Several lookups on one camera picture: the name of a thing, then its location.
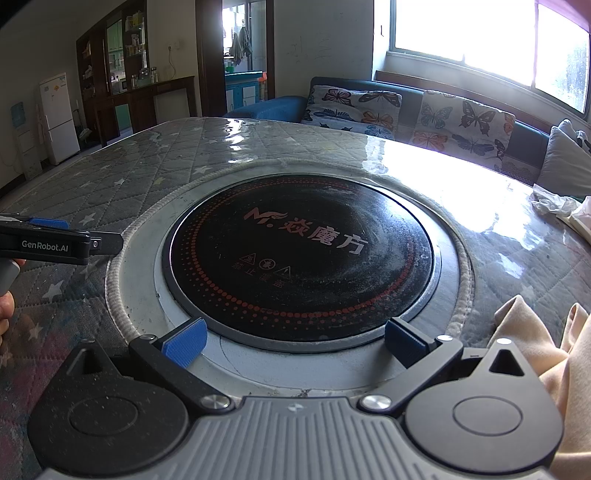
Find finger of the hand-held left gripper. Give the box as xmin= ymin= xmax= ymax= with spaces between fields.
xmin=18 ymin=217 xmax=70 ymax=232
xmin=89 ymin=232 xmax=125 ymax=256

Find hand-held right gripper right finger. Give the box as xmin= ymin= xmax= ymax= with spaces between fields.
xmin=358 ymin=318 xmax=541 ymax=413

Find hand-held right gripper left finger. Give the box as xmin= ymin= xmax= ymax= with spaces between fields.
xmin=65 ymin=318 xmax=234 ymax=413

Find beige sweater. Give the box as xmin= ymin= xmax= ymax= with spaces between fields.
xmin=493 ymin=294 xmax=591 ymax=480

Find hanging grey clothes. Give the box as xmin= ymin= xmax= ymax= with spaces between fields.
xmin=229 ymin=27 xmax=254 ymax=68

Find person's left hand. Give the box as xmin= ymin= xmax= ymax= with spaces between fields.
xmin=0 ymin=292 xmax=16 ymax=352

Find white fridge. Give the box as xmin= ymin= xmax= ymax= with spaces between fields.
xmin=38 ymin=72 xmax=82 ymax=166

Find round black induction cooktop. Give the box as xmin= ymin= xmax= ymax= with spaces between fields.
xmin=157 ymin=173 xmax=444 ymax=344

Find dark wooden cabinet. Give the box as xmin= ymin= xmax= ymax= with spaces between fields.
xmin=75 ymin=0 xmax=198 ymax=149

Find white plastic bag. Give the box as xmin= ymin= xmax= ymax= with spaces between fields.
xmin=530 ymin=183 xmax=583 ymax=215

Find blue cabinet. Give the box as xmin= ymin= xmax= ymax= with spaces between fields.
xmin=224 ymin=69 xmax=269 ymax=117

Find pale yellow cloth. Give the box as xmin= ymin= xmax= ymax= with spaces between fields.
xmin=556 ymin=196 xmax=591 ymax=244

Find blue sofa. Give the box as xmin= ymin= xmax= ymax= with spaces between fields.
xmin=224 ymin=76 xmax=591 ymax=185

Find butterfly print cushion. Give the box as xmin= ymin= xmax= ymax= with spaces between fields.
xmin=300 ymin=84 xmax=403 ymax=140
xmin=410 ymin=90 xmax=516 ymax=175

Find grey pillow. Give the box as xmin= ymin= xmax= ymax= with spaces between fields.
xmin=537 ymin=124 xmax=591 ymax=200

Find white patterned pillow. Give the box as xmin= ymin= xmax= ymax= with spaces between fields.
xmin=558 ymin=119 xmax=591 ymax=155

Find large window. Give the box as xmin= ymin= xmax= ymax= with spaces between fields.
xmin=373 ymin=0 xmax=591 ymax=115

